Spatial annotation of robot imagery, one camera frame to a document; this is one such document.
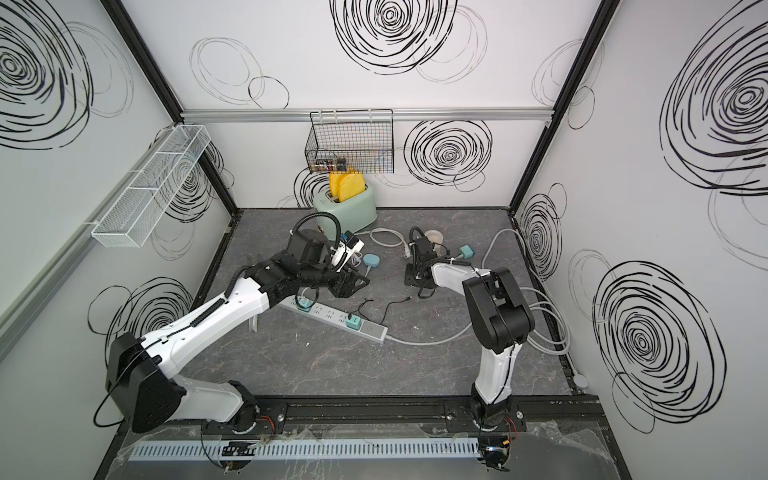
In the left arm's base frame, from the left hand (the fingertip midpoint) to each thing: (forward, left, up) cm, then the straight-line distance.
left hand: (362, 276), depth 76 cm
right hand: (+13, -17, -19) cm, 29 cm away
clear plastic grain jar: (+21, -22, -8) cm, 31 cm away
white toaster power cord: (+24, -13, -19) cm, 33 cm away
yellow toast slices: (+36, +8, -1) cm, 37 cm away
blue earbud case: (+17, -1, -17) cm, 24 cm away
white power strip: (-7, -2, -19) cm, 20 cm away
